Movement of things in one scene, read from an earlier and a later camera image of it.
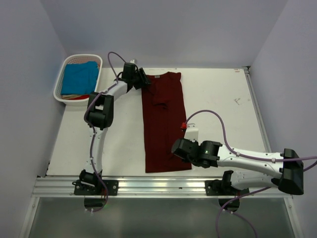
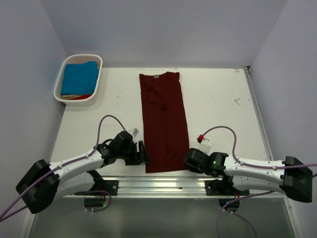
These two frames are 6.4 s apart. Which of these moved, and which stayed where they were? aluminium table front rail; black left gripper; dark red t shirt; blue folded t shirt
Moved: black left gripper
Stayed: aluminium table front rail; blue folded t shirt; dark red t shirt
